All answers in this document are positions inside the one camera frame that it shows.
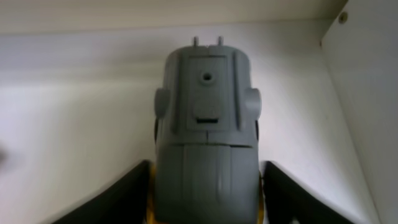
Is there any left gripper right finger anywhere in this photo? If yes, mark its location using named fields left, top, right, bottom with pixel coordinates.
left=262, top=160, right=356, bottom=224

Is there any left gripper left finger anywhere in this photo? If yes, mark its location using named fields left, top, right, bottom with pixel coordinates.
left=51, top=159, right=154, bottom=224

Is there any grey and yellow toy truck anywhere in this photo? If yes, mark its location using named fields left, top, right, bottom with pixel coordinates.
left=153, top=35, right=266, bottom=224

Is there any white shelf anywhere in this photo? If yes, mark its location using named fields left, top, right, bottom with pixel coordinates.
left=0, top=0, right=398, bottom=224

